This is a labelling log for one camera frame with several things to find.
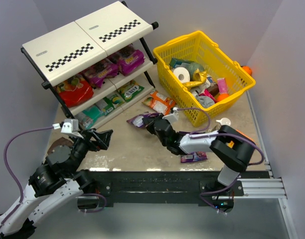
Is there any cream black tiered shelf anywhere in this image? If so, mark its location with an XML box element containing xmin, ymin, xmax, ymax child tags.
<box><xmin>21</xmin><ymin>1</ymin><xmax>158</xmax><ymax>128</ymax></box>

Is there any green fruit candy bag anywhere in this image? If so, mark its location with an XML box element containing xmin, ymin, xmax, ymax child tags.
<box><xmin>117</xmin><ymin>80</ymin><xmax>145</xmax><ymax>102</ymax></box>

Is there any green lime candy bag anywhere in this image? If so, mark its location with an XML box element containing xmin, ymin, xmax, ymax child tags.
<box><xmin>95</xmin><ymin>91</ymin><xmax>125</xmax><ymax>116</ymax></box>

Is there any red fruit candy bag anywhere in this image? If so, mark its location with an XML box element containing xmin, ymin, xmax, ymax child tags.
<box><xmin>55</xmin><ymin>74</ymin><xmax>93</xmax><ymax>108</ymax></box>

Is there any yellow plastic shopping basket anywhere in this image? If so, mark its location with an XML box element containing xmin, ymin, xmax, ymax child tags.
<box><xmin>153</xmin><ymin>30</ymin><xmax>256</xmax><ymax>126</ymax></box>

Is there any orange ball behind basket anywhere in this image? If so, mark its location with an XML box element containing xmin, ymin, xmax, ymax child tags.
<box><xmin>241</xmin><ymin>66</ymin><xmax>252</xmax><ymax>76</ymax></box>

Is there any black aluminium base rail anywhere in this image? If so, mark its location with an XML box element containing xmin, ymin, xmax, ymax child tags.
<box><xmin>74</xmin><ymin>170</ymin><xmax>287</xmax><ymax>212</ymax></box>

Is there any gold foil bag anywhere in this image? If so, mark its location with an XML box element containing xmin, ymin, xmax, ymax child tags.
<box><xmin>183</xmin><ymin>69</ymin><xmax>207</xmax><ymax>88</ymax></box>

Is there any orange candy bag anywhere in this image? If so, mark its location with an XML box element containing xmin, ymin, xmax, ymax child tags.
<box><xmin>142</xmin><ymin>90</ymin><xmax>176</xmax><ymax>115</ymax></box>

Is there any magenta grape candy bag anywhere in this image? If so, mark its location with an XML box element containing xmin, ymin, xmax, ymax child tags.
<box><xmin>108</xmin><ymin>44</ymin><xmax>145</xmax><ymax>76</ymax></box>

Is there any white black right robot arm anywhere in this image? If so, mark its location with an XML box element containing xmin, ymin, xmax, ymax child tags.
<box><xmin>143</xmin><ymin>116</ymin><xmax>257</xmax><ymax>186</ymax></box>

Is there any orange fruit in basket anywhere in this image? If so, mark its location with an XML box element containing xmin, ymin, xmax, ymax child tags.
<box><xmin>217</xmin><ymin>93</ymin><xmax>229</xmax><ymax>102</ymax></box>

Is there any white toilet paper roll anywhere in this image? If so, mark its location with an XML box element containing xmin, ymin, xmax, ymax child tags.
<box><xmin>172</xmin><ymin>67</ymin><xmax>190</xmax><ymax>83</ymax></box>

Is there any green brown round tin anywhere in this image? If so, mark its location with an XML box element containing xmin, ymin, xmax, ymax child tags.
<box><xmin>47</xmin><ymin>137</ymin><xmax>73</xmax><ymax>154</ymax></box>

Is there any purple candy bag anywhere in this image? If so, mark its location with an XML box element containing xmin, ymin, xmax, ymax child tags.
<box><xmin>127</xmin><ymin>112</ymin><xmax>159</xmax><ymax>128</ymax></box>
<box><xmin>180</xmin><ymin>151</ymin><xmax>207</xmax><ymax>163</ymax></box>

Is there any pink box in basket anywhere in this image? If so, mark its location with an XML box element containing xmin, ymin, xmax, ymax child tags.
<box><xmin>217</xmin><ymin>78</ymin><xmax>228</xmax><ymax>94</ymax></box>

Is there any clear pump soap bottle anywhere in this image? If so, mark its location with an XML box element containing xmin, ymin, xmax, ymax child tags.
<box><xmin>208</xmin><ymin>118</ymin><xmax>231</xmax><ymax>132</ymax></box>

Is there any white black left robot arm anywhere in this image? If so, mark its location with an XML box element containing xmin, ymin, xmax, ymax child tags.
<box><xmin>0</xmin><ymin>122</ymin><xmax>113</xmax><ymax>239</ymax></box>

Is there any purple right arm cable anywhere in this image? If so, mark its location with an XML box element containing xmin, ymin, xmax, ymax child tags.
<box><xmin>177</xmin><ymin>107</ymin><xmax>265</xmax><ymax>212</ymax></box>

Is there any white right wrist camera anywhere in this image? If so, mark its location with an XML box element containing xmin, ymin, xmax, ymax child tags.
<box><xmin>162</xmin><ymin>107</ymin><xmax>179</xmax><ymax>123</ymax></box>

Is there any orange sponge box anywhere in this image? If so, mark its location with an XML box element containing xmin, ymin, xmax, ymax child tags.
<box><xmin>226</xmin><ymin>129</ymin><xmax>254</xmax><ymax>149</ymax></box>

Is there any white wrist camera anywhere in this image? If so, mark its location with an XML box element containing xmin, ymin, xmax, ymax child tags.
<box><xmin>52</xmin><ymin>119</ymin><xmax>84</xmax><ymax>138</ymax></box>
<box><xmin>162</xmin><ymin>107</ymin><xmax>179</xmax><ymax>123</ymax></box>

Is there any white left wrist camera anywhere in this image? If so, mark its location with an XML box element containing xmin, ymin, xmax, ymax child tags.
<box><xmin>52</xmin><ymin>119</ymin><xmax>84</xmax><ymax>138</ymax></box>

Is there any teal candy bag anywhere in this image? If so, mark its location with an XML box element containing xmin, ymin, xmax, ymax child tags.
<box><xmin>75</xmin><ymin>105</ymin><xmax>105</xmax><ymax>129</ymax></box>

